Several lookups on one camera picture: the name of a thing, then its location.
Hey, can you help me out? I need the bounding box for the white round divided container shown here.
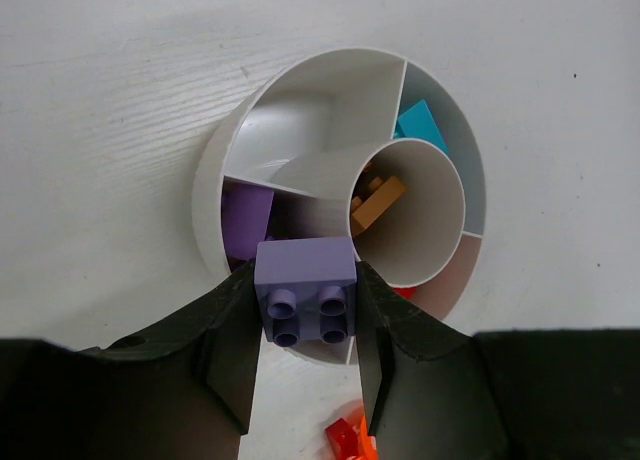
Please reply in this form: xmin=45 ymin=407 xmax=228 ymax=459
xmin=191 ymin=48 xmax=486 ymax=365

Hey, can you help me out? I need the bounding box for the lilac and teal lego stack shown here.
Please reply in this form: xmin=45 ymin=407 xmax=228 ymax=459
xmin=254 ymin=236 xmax=357 ymax=348

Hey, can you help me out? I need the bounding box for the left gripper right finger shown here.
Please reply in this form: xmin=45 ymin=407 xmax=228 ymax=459
xmin=356 ymin=262 xmax=639 ymax=459

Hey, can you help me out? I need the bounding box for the purple rounded lego piece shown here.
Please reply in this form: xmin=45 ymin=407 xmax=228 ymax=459
xmin=221 ymin=184 xmax=275 ymax=261

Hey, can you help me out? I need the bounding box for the orange round lego piece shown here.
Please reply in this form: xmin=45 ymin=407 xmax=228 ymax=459
xmin=357 ymin=416 xmax=379 ymax=460

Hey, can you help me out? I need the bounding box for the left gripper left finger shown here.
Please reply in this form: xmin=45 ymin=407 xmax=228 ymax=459
xmin=1 ymin=264 xmax=262 ymax=459

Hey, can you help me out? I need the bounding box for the small dark red lego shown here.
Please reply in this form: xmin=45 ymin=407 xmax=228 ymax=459
xmin=325 ymin=418 xmax=361 ymax=460

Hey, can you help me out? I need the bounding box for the teal lego brick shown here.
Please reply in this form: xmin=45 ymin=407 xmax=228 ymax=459
xmin=393 ymin=99 xmax=448 ymax=154

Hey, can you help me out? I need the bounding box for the brown lego plate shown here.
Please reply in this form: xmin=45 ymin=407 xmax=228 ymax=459
xmin=350 ymin=176 xmax=406 ymax=237

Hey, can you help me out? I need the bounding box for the red lego brick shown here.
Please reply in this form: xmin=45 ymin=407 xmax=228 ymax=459
xmin=393 ymin=287 xmax=416 ymax=300

